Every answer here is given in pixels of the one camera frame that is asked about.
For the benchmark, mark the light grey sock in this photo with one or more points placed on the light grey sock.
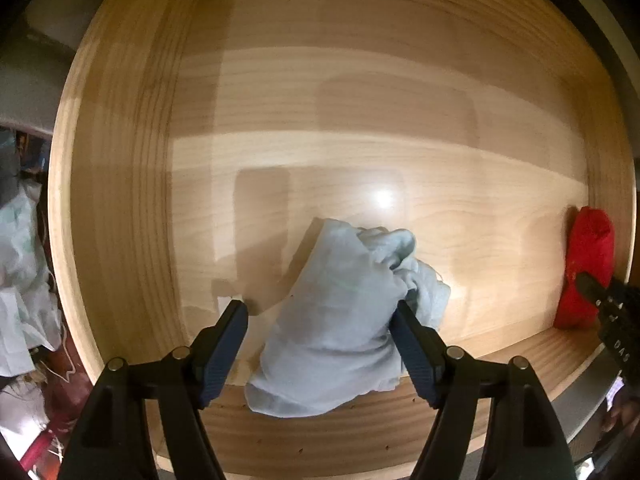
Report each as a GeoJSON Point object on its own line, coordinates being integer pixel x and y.
{"type": "Point", "coordinates": [340, 310]}

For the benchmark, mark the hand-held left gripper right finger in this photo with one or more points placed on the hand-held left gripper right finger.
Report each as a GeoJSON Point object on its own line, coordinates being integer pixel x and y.
{"type": "Point", "coordinates": [415, 355]}

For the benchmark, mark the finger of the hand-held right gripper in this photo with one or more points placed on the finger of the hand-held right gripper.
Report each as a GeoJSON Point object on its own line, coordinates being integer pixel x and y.
{"type": "Point", "coordinates": [620, 320]}

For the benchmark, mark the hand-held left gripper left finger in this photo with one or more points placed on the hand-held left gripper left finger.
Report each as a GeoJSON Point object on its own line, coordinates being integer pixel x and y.
{"type": "Point", "coordinates": [225, 355]}

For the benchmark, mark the wooden drawer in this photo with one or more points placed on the wooden drawer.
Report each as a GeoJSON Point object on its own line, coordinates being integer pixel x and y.
{"type": "Point", "coordinates": [350, 110]}

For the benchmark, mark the white patterned sheet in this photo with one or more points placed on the white patterned sheet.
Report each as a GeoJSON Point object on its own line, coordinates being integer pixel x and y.
{"type": "Point", "coordinates": [20, 270]}

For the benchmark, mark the red sock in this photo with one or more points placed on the red sock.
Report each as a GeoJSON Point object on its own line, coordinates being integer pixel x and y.
{"type": "Point", "coordinates": [590, 260]}

